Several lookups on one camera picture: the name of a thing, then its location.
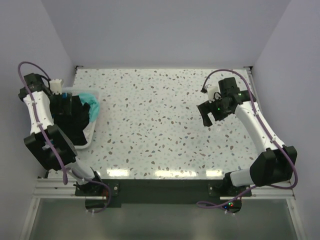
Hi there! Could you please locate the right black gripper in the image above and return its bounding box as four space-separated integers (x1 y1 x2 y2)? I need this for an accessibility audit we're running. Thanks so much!
198 94 232 127

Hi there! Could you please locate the black t shirt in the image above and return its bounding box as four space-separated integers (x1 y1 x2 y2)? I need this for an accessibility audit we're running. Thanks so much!
52 95 90 146

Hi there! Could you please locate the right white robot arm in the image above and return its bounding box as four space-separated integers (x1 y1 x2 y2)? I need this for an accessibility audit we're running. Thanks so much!
197 77 298 197

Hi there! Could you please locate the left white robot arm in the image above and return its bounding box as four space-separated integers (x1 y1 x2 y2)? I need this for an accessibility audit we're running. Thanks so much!
18 73 104 196

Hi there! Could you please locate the teal t shirt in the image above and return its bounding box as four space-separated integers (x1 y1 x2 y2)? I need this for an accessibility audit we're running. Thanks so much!
78 92 100 123

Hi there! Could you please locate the white plastic laundry basket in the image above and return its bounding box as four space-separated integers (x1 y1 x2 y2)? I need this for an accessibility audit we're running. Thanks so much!
54 87 101 150

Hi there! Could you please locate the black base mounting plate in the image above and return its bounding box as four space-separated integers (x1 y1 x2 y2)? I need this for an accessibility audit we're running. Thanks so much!
74 179 252 213

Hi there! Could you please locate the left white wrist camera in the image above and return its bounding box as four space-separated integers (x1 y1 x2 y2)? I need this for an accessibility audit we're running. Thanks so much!
49 79 64 95

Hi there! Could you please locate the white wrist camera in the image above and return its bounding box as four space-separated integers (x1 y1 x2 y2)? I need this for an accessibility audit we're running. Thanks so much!
206 85 219 102
49 79 64 95

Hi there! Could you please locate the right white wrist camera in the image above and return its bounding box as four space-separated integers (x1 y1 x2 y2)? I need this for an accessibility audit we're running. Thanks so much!
206 85 219 102

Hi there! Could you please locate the aluminium frame rail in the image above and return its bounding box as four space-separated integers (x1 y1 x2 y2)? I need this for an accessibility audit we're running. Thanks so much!
32 178 76 199

